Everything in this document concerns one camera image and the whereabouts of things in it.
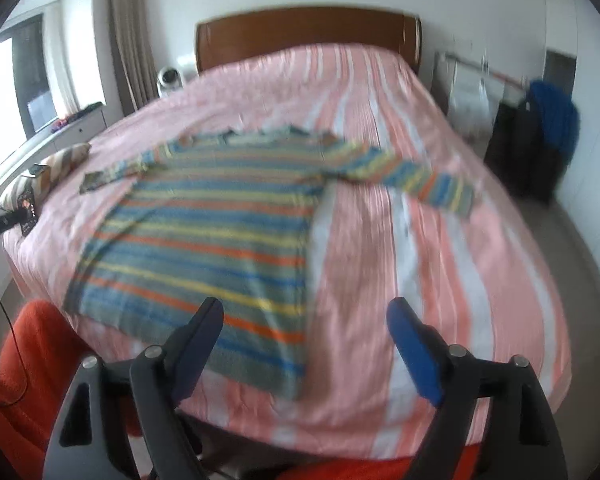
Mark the white low cabinet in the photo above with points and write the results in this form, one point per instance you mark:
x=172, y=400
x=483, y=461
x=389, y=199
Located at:
x=80, y=125

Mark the striped knit sweater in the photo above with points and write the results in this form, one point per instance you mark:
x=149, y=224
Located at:
x=205, y=230

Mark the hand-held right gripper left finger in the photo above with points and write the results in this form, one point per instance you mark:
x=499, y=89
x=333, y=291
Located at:
x=195, y=355

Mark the orange cloth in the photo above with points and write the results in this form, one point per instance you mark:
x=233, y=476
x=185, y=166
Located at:
x=25, y=435

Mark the white wardrobe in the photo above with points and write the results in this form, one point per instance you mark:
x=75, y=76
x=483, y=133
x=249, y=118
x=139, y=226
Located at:
x=595, y=160

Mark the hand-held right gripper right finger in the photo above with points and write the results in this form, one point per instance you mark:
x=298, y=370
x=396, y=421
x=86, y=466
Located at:
x=417, y=355

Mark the pink striped bed sheet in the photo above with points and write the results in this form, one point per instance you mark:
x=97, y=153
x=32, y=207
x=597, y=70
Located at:
x=405, y=260

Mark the wooden headboard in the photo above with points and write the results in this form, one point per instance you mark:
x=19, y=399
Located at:
x=305, y=30

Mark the beige curtain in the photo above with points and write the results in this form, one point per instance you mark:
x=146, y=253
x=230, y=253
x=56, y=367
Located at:
x=132, y=35

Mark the small white round appliance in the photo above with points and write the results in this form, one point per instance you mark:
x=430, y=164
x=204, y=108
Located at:
x=170, y=80

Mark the white plastic bag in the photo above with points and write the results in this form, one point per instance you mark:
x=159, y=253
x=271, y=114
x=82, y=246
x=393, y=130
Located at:
x=467, y=95

